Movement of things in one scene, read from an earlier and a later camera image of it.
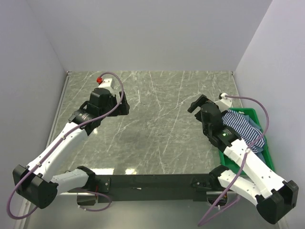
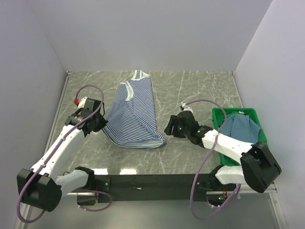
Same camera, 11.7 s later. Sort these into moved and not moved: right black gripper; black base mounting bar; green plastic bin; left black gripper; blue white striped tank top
Moved: right black gripper; blue white striped tank top; left black gripper
Not moved: black base mounting bar; green plastic bin
